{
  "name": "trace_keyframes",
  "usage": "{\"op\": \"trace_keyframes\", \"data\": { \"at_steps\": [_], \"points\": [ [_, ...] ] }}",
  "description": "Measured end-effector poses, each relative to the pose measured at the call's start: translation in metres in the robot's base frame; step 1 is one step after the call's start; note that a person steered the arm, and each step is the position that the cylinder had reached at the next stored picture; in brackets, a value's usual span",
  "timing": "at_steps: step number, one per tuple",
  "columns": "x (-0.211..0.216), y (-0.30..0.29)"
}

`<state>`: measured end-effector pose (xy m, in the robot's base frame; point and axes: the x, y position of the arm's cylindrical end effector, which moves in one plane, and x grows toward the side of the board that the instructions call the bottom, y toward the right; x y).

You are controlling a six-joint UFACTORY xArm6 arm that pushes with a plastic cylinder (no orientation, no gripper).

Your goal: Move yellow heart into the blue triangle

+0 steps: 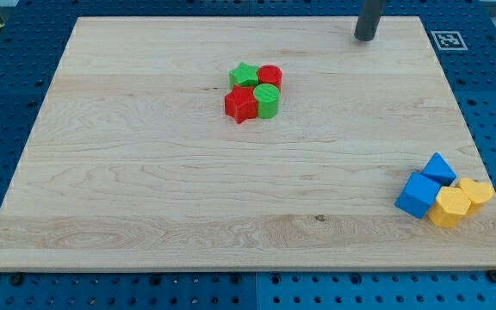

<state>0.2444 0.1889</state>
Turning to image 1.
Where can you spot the blue triangle block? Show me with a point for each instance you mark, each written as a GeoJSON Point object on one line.
{"type": "Point", "coordinates": [438, 170]}

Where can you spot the yellow heart block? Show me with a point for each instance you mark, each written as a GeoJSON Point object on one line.
{"type": "Point", "coordinates": [478, 193]}

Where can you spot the red star block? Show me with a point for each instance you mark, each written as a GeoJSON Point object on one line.
{"type": "Point", "coordinates": [240, 103]}

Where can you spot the green cylinder block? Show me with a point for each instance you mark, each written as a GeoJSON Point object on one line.
{"type": "Point", "coordinates": [267, 96]}

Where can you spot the green star block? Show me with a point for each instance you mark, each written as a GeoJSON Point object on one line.
{"type": "Point", "coordinates": [243, 75]}

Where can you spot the red cylinder block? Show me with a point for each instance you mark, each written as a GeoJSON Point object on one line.
{"type": "Point", "coordinates": [270, 74]}

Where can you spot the light wooden board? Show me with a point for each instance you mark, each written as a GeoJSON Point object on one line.
{"type": "Point", "coordinates": [132, 164]}

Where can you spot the blue cube block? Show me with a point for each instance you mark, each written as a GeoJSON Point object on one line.
{"type": "Point", "coordinates": [418, 195]}

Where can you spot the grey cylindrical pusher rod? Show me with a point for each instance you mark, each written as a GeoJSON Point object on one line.
{"type": "Point", "coordinates": [368, 19]}

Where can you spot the yellow hexagon block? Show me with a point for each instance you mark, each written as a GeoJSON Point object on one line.
{"type": "Point", "coordinates": [449, 208]}

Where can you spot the white fiducial marker tag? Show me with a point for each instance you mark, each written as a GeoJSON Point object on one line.
{"type": "Point", "coordinates": [449, 40]}

